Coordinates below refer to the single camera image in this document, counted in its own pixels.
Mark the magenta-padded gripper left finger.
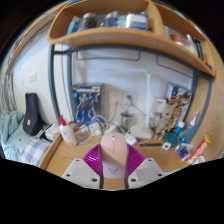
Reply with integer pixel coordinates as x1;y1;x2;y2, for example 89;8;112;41
61;143;105;190

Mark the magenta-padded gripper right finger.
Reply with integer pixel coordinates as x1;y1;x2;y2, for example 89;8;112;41
124;144;165;190

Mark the pink computer mouse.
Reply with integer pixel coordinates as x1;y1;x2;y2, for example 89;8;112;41
99;132;129;181

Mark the black ruler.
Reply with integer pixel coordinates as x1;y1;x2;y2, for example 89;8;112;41
139;142;163;147

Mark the white power strip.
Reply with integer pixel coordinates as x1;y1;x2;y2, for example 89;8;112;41
124;134;138;146

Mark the white red-capped pump bottle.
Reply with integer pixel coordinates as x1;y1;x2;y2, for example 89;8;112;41
58;115;78;147

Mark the teal round disc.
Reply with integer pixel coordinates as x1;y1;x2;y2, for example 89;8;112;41
163;132;180;149

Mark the blue packet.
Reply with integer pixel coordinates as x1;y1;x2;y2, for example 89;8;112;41
176;143;194;161

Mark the white charger block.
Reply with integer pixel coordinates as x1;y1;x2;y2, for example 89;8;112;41
88;122;103;136

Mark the tall white adapter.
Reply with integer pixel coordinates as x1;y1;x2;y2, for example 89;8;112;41
105;123;118;134

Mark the blue plaid bedding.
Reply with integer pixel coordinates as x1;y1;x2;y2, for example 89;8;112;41
3;131;54;167

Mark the clear glass jar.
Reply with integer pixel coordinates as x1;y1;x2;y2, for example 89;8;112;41
120;112;135;132

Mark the red chips can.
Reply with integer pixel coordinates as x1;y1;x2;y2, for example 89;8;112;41
186;133;213;167

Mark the clear blue spray bottle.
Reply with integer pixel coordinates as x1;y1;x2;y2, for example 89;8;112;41
181;110;200;145

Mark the blue robot model kit box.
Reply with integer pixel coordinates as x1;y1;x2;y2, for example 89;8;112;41
72;83;106;126

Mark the black bag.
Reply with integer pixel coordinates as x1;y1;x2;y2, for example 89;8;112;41
22;92;44;137

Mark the colourful model kit box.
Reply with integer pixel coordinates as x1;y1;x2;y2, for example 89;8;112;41
165;82;194;134

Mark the teal blanket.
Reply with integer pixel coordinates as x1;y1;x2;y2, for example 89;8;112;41
0;110;25;144

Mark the wooden shelf unit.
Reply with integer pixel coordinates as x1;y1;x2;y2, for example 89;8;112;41
46;0;216;77

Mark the white cable tangle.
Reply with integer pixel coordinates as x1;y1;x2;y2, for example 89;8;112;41
76;114;111;146

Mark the grey cable with green plug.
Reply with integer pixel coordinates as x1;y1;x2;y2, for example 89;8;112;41
125;94;148;118

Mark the white wall socket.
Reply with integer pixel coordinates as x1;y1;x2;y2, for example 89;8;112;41
109;91;121;106

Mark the grey metal desk frame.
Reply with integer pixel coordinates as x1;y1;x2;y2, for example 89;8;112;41
47;42;214;136

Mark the white wall switch plate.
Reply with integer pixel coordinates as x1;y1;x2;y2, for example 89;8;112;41
28;72;38;84

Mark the long wooden wall shelf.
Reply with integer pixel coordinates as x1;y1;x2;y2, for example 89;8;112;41
4;13;56;73

